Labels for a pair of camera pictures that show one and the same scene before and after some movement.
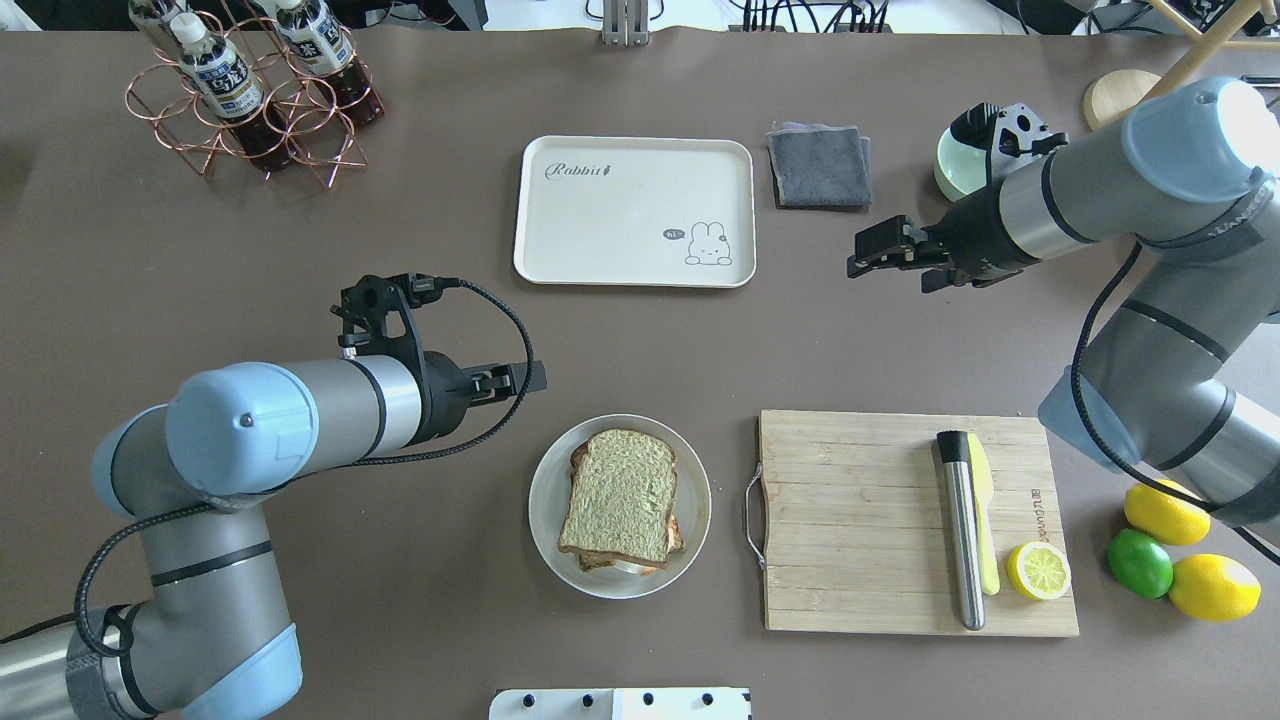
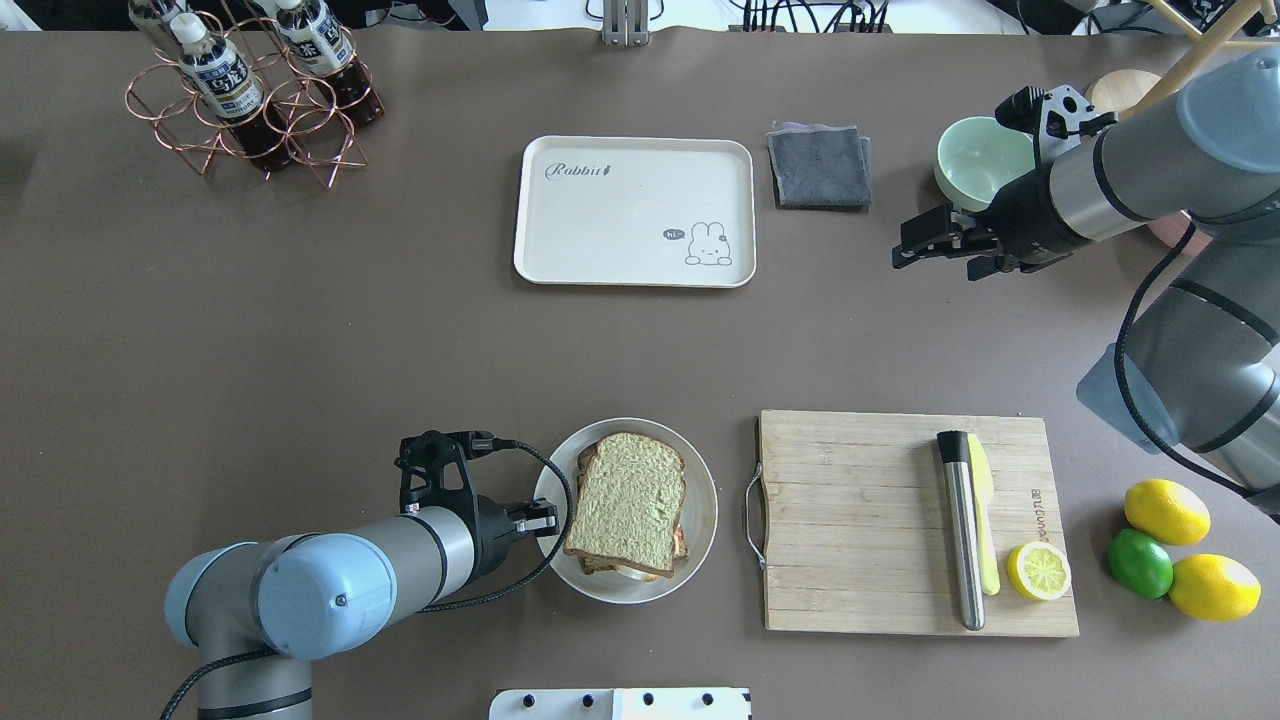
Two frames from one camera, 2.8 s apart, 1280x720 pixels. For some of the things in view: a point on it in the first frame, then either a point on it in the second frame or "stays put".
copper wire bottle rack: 248,88 stays put
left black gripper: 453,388 -> 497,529
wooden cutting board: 858,531 stays put
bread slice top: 620,493 stays put
